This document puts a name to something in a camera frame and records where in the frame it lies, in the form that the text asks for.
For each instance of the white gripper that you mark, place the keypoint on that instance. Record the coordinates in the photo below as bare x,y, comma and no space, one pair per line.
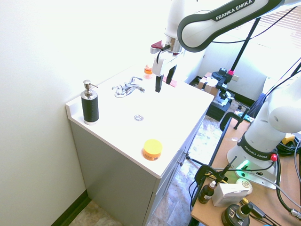
160,64

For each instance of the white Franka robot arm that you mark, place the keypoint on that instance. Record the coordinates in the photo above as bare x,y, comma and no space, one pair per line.
200,30

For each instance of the red flat object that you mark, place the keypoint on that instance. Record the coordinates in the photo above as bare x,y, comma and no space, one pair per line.
173,83

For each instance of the white bottle with orange cap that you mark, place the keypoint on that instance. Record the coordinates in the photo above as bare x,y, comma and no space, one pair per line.
148,73

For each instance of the brown cardboard box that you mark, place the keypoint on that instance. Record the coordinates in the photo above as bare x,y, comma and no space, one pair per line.
208,86

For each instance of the chrome sink drain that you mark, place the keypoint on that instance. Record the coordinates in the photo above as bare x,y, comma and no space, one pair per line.
138,117

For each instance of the black stacked cases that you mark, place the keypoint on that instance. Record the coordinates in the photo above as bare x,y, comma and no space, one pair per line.
217,109

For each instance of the yellow lidded orange jar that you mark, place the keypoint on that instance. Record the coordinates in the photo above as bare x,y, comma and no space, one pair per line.
152,148

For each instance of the white vanity sink top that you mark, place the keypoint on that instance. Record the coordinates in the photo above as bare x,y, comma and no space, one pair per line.
117,131

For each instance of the black C-clamp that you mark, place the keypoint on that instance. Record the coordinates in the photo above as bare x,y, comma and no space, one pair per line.
225,118
200,171

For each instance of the black chrome soap dispenser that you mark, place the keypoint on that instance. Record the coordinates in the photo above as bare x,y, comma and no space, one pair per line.
90,106

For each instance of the blue cloth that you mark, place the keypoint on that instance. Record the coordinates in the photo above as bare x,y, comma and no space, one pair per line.
257,104

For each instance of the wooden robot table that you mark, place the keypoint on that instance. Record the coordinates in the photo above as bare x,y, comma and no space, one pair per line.
218,164

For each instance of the grey vanity cabinet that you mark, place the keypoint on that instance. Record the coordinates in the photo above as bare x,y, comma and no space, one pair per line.
113,174

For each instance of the brown dropper bottle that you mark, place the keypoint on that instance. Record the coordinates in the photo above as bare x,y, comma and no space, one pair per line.
206,193

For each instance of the window blinds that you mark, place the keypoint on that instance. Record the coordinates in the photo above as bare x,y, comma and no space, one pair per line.
277,26

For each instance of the white cardboard box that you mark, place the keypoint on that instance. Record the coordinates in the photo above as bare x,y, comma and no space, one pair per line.
225,195

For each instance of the round white green tin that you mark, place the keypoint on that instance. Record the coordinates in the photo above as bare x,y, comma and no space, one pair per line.
245,183

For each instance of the yellow plastic object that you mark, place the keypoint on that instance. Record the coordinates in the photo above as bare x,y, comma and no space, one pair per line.
287,139

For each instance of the black round puck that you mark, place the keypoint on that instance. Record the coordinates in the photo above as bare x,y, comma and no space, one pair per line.
231,216

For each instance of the dark baseboard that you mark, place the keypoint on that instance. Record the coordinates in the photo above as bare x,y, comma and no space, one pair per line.
74,207

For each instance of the red silver wrist camera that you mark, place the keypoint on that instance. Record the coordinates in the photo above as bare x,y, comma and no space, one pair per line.
156,47

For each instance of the black camera stand pink clamp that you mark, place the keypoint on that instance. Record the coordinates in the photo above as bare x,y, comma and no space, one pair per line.
242,50

